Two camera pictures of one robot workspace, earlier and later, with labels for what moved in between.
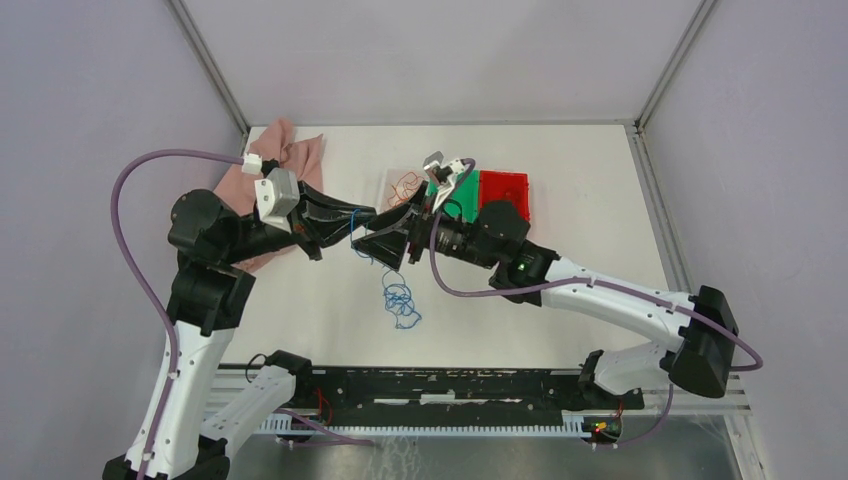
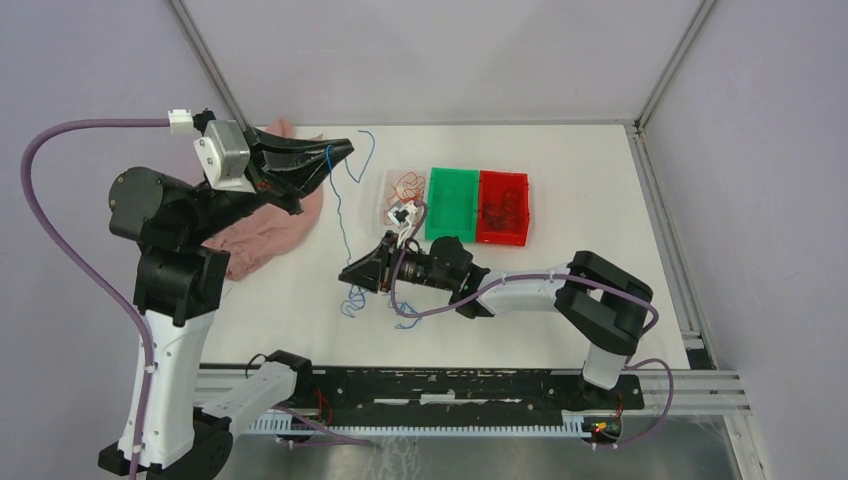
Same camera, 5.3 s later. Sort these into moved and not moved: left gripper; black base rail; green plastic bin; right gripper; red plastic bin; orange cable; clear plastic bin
Moved: right gripper; left gripper
Not moved: green plastic bin; clear plastic bin; orange cable; black base rail; red plastic bin
